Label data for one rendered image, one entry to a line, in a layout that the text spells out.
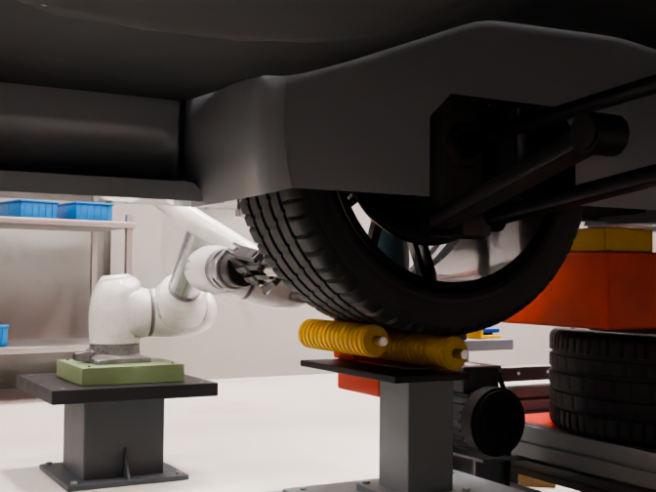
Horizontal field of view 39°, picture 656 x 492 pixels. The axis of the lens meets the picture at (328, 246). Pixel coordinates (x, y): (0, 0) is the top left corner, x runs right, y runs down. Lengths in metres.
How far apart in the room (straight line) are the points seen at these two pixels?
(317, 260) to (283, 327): 4.50
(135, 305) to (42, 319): 2.57
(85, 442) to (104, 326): 0.35
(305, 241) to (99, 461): 1.57
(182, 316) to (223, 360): 2.91
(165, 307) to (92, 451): 0.48
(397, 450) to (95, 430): 1.39
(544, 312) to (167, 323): 1.32
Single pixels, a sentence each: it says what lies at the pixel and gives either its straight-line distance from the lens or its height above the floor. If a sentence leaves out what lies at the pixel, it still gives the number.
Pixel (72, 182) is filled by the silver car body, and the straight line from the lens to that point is 1.45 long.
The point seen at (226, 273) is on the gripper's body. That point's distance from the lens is 1.91.
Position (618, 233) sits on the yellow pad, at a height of 0.72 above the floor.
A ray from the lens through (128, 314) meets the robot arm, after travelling 2.97.
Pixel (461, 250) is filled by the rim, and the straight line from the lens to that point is 1.90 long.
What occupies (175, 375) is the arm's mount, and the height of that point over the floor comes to 0.32.
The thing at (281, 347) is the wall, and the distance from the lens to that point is 6.02.
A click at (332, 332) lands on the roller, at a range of 1.72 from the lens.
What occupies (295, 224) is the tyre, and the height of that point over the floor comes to 0.71.
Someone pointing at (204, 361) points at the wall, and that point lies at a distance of 5.81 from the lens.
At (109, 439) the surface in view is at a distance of 2.94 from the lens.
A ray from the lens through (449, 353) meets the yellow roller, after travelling 1.64.
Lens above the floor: 0.62
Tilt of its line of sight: 2 degrees up
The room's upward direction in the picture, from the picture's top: 1 degrees clockwise
